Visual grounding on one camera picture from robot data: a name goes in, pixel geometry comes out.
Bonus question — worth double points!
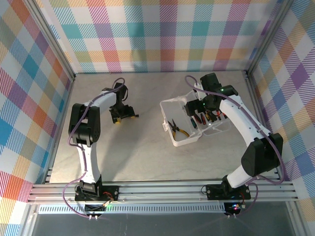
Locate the clear plastic tool box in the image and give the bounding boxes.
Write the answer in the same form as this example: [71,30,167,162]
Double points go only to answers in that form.
[159,89,232,148]

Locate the yellow-handled needle-nose pliers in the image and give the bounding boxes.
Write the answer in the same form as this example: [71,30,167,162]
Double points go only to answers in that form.
[168,118,190,139]

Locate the black controller box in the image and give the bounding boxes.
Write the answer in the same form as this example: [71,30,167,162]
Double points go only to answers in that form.
[223,202,248,215]
[84,203,108,214]

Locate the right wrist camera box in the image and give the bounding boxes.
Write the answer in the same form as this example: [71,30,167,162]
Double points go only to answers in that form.
[193,82,205,100]

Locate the aluminium side rail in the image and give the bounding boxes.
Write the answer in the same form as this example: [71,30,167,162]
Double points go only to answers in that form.
[242,71,283,182]
[42,78,76,184]

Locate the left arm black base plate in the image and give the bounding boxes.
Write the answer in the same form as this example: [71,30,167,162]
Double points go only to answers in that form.
[74,184,121,203]

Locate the thin wire bundle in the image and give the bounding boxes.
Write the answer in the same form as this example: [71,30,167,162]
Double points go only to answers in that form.
[102,191,116,207]

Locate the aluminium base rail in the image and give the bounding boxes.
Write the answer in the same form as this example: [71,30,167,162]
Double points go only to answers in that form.
[27,180,300,204]

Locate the aluminium frame post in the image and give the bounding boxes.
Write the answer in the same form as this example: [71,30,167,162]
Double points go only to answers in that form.
[246,0,295,77]
[24,0,76,82]

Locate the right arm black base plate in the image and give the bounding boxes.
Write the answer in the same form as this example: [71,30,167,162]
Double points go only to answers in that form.
[205,183,252,201]

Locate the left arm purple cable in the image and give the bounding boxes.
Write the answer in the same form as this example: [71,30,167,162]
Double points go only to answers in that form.
[63,77,127,219]

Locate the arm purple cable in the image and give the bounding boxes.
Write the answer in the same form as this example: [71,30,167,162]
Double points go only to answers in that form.
[184,75,287,219]
[63,77,127,219]

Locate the white slotted cable duct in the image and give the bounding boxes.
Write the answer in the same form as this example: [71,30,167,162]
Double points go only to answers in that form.
[38,203,226,214]

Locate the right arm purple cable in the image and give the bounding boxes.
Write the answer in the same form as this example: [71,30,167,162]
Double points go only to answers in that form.
[184,75,287,219]

